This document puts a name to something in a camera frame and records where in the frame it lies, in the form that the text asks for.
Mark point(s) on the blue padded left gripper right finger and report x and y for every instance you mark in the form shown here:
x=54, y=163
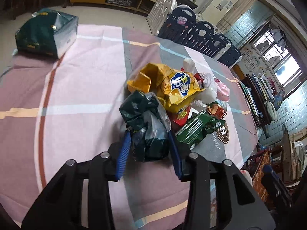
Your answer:
x=175, y=155

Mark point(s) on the pink plastic bag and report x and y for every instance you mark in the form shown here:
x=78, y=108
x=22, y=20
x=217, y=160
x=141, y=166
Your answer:
x=223, y=92

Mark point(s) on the white plastic bag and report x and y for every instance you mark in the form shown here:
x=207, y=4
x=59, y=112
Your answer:
x=205, y=81

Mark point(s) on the pink grey plaid tablecloth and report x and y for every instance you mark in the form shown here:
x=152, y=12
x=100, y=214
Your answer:
x=52, y=111

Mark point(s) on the red orange snack packet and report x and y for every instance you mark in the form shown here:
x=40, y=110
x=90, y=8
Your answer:
x=216, y=110

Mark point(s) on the red white foil package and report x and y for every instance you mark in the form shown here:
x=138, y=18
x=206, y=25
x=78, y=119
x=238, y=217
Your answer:
x=179, y=120

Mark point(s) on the dark green bag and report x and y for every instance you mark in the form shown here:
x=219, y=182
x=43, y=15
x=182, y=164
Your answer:
x=149, y=125

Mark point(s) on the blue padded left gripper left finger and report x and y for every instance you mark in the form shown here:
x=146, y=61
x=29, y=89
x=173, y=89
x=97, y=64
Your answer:
x=123, y=155

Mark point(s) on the green snack wrapper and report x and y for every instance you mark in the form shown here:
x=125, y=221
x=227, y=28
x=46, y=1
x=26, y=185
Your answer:
x=198, y=127

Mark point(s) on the white crumpled tissue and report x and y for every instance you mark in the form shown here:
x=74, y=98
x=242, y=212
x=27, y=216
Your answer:
x=198, y=105

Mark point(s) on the navy white baby fence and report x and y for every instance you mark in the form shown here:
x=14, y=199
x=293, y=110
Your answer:
x=171, y=20

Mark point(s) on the dark green gift box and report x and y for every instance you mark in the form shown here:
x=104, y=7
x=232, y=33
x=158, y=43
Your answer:
x=49, y=32

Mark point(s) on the white standing air conditioner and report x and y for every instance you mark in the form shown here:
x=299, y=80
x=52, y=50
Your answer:
x=215, y=10

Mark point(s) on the beige curtain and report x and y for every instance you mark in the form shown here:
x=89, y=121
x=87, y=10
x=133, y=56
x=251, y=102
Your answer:
x=239, y=8

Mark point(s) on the yellow snack bag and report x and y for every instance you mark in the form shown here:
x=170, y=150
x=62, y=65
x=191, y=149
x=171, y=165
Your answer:
x=175, y=89

